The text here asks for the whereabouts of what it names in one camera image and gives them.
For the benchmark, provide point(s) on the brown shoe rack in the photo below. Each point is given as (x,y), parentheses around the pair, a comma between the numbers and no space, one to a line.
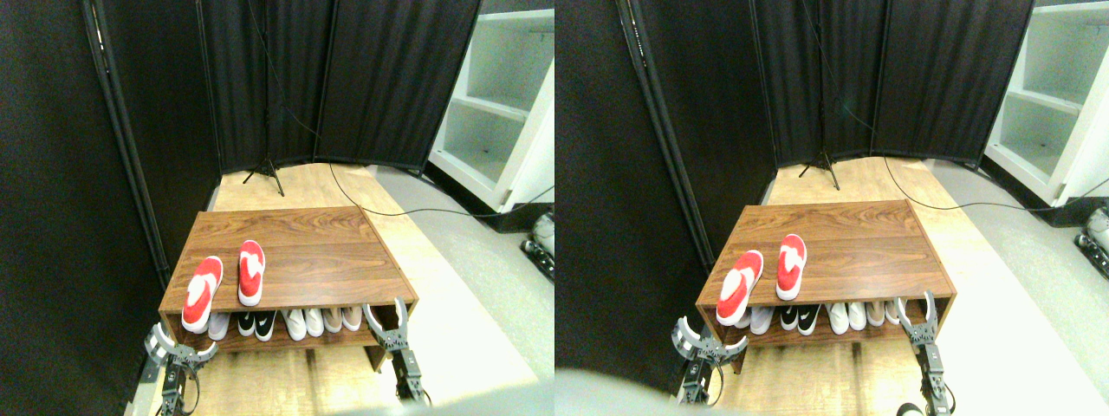
(866,251)
(321,260)

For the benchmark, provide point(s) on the grey machine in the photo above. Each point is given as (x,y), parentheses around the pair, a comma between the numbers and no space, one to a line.
(1099,227)
(541,232)

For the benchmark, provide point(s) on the black shoe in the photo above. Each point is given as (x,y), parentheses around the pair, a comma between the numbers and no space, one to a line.
(807,321)
(787,317)
(245,323)
(264,327)

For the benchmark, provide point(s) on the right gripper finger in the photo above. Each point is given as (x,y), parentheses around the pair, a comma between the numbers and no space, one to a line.
(404,332)
(932,325)
(378,328)
(910,321)

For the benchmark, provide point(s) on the beige shoe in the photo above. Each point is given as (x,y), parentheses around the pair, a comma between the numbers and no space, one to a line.
(333,320)
(891,312)
(352,319)
(876,314)

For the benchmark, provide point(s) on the black curtain pole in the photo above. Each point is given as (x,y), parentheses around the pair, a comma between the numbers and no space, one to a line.
(126,139)
(661,139)

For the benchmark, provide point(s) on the black stand foot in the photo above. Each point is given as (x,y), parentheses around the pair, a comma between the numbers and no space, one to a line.
(269,165)
(824,159)

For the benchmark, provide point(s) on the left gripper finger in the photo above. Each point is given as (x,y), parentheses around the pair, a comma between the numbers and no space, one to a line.
(201,359)
(732,352)
(682,342)
(152,348)

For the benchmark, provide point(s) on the white shelf unit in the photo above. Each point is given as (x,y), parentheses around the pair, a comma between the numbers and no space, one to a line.
(485,130)
(1040,121)

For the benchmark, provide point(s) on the white shoe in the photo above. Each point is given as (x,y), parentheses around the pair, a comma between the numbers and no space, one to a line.
(219,326)
(762,321)
(295,326)
(838,319)
(857,316)
(314,322)
(744,319)

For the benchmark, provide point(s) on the red shoe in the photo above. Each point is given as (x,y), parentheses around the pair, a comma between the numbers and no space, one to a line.
(251,273)
(738,290)
(791,267)
(201,295)

